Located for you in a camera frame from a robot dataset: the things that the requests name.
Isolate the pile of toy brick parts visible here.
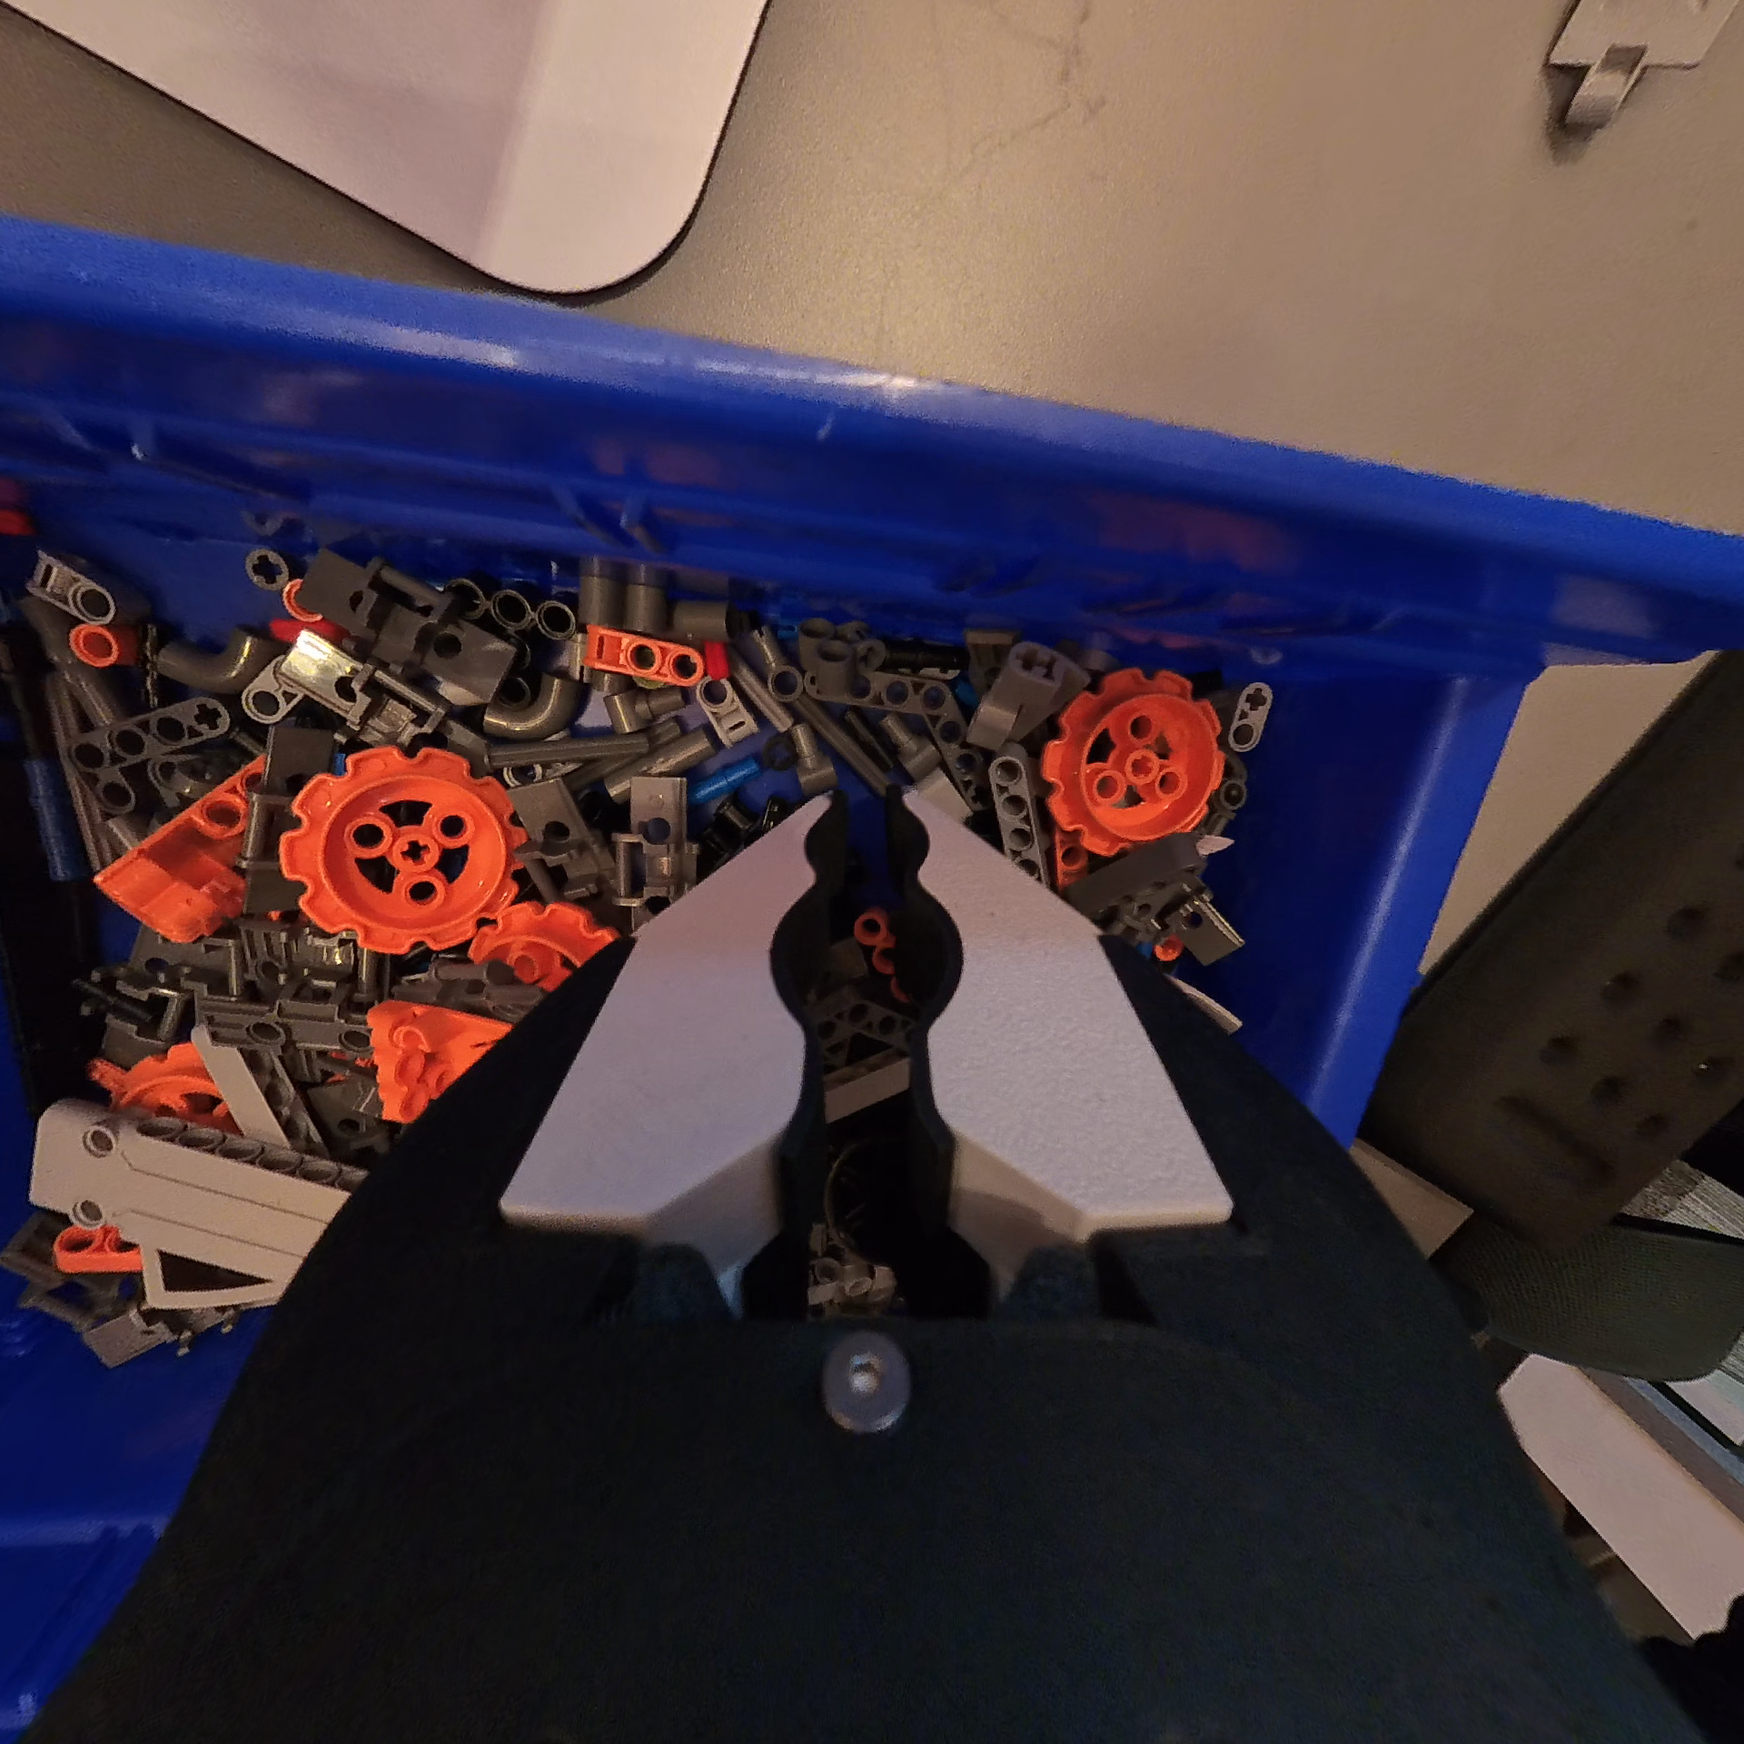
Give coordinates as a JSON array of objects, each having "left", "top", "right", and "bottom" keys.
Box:
[{"left": 0, "top": 545, "right": 1277, "bottom": 1364}]

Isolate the white metal board stand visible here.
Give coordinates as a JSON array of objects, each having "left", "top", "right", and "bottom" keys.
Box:
[{"left": 0, "top": 0, "right": 771, "bottom": 296}]

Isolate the blue plastic storage bin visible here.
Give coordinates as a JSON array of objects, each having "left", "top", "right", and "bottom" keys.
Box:
[{"left": 0, "top": 212, "right": 1744, "bottom": 1733}]

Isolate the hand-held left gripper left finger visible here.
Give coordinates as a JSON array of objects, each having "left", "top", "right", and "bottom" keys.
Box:
[{"left": 501, "top": 797, "right": 850, "bottom": 1317}]

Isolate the grey curved toy brick panel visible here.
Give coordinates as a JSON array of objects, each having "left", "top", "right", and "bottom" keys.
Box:
[{"left": 1546, "top": 0, "right": 1744, "bottom": 133}]

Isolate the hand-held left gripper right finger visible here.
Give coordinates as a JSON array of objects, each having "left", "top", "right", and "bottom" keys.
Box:
[{"left": 886, "top": 785, "right": 1233, "bottom": 1317}]

